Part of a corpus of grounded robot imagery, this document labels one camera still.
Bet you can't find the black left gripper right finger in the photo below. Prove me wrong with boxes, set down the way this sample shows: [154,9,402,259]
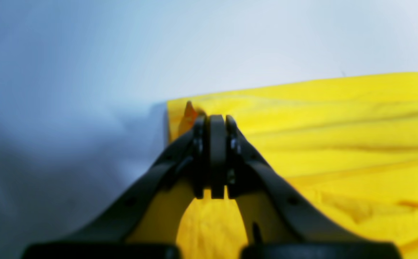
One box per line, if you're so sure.
[218,116,401,259]

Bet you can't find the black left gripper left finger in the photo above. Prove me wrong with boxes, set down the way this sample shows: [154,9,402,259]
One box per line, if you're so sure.
[23,116,218,259]

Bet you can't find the yellow T-shirt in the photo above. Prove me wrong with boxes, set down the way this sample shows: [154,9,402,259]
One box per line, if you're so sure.
[126,72,418,259]

